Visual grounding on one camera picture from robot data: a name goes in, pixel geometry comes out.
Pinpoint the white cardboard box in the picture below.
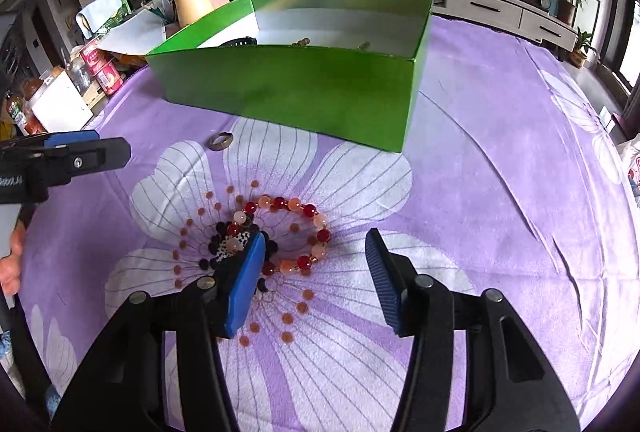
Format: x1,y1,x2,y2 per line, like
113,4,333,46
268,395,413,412
29,69,95,133

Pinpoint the white TV cabinet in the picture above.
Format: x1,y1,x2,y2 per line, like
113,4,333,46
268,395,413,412
323,0,579,54

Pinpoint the black wristwatch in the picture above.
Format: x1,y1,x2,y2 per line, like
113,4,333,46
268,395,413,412
217,35,259,50

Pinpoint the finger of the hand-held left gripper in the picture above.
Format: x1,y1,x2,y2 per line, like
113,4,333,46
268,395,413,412
0,130,99,154
29,137,132,186

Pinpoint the tall potted plant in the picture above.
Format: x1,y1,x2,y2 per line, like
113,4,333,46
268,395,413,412
552,0,589,26

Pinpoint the green cardboard box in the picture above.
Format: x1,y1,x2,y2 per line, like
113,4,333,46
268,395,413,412
145,0,435,154

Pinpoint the small potted plant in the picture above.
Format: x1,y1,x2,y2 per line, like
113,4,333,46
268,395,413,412
569,27,599,68

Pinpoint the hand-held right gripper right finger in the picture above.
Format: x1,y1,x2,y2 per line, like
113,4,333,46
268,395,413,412
364,227,581,432

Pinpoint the beige bear jar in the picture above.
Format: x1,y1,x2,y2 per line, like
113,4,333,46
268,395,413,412
171,0,216,28

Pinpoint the green and white packet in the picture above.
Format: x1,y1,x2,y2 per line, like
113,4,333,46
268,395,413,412
74,0,126,38

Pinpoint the white paper envelope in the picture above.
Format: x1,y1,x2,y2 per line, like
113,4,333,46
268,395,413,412
97,7,169,56

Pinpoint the dark metal ring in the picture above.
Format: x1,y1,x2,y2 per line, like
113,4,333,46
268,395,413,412
208,131,235,152

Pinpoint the person's left hand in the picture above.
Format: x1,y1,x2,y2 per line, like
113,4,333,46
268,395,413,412
0,222,26,296

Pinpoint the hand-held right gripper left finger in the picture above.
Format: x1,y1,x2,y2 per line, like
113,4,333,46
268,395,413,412
52,231,267,432

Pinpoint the white plastic bag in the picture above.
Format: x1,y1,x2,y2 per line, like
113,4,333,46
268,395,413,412
619,139,640,193

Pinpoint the purple floral tablecloth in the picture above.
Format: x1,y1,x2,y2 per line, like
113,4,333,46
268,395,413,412
20,15,640,432

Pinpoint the red and orange bead bracelet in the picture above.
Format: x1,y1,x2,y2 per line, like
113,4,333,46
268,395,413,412
227,194,334,277

